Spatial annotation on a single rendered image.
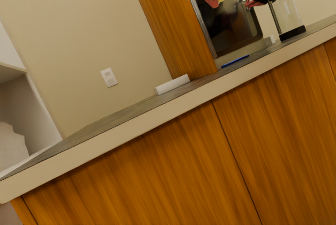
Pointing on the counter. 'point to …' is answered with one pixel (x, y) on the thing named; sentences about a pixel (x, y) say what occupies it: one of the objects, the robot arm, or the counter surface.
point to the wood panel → (174, 24)
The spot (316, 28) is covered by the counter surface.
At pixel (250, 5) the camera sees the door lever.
